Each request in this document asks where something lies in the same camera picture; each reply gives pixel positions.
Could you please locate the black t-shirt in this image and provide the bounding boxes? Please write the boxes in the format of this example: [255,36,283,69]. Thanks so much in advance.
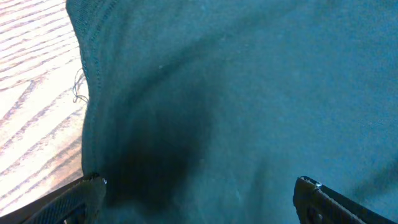
[66,0,397,223]

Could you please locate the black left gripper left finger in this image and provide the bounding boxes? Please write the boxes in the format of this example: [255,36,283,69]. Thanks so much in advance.
[1,174,106,224]

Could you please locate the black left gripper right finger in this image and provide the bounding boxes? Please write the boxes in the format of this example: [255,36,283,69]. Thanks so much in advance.
[293,176,397,224]

